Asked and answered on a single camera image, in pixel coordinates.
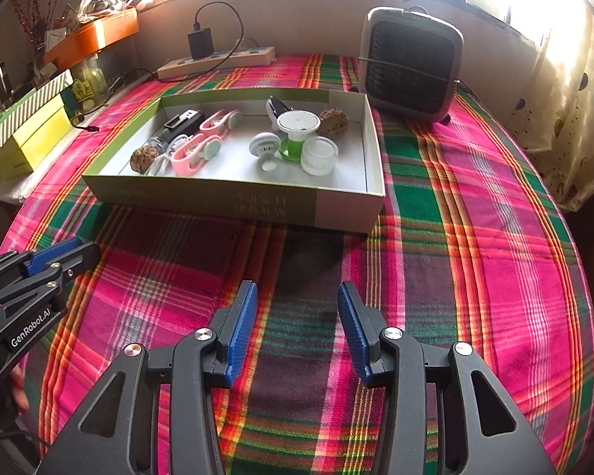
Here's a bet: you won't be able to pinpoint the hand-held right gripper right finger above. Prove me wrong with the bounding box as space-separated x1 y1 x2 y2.
337 280 560 475

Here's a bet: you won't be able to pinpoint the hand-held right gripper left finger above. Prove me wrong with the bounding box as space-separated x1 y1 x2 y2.
34 279 259 475

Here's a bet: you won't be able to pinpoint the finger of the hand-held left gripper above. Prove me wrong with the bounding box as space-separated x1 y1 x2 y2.
0 242 101 325
0 237 85 288

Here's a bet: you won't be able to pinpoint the brown walnut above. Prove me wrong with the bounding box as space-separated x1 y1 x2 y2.
130 146 154 175
318 109 350 135

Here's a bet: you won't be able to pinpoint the green white cardboard box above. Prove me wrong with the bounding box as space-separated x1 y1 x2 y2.
82 86 388 234

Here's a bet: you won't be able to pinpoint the pink clip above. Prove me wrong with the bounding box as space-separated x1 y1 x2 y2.
171 135 223 176
198 108 244 134

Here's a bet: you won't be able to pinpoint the black flashlight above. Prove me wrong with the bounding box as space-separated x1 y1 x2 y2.
151 109 201 156

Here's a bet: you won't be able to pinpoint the white mushroom night light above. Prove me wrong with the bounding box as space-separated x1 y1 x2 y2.
249 132 281 171

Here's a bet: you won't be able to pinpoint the black white small device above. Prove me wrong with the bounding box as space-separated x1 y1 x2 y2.
266 96 293 122

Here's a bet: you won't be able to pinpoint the person's left hand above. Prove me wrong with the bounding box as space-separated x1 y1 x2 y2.
0 363 30 419

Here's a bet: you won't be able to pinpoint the yellow cardboard box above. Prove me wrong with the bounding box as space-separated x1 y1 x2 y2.
0 96 75 179

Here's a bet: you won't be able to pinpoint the pink green plaid blanket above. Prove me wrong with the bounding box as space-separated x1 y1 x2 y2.
0 52 594 475

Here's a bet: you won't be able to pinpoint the green white striped box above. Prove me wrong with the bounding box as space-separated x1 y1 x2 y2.
0 69 75 146

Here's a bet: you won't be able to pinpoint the clear glass jar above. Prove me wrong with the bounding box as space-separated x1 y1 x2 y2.
72 57 107 110

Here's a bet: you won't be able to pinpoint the orange box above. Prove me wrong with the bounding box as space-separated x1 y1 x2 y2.
44 8 139 65

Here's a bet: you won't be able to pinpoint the beige power strip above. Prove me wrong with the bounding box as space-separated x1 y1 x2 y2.
157 46 276 80

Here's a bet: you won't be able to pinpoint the red decorative branches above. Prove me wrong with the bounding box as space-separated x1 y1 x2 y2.
10 0 70 53

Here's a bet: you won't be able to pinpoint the black charger adapter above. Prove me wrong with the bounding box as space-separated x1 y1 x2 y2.
187 30 213 60

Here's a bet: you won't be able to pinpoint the pile of papers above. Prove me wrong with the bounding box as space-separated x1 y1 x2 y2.
64 0 144 23

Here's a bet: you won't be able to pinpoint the grey space heater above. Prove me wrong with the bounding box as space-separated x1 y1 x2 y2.
359 6 465 124

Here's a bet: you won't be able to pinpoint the cream dotted curtain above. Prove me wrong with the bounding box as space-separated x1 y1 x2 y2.
505 0 594 213

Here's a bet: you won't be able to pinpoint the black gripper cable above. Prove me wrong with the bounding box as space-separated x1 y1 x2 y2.
0 428 48 458

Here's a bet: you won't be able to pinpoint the black usb cable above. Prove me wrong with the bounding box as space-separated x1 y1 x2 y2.
72 68 159 134

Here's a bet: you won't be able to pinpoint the black charger cable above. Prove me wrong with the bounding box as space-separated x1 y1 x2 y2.
193 1 243 67

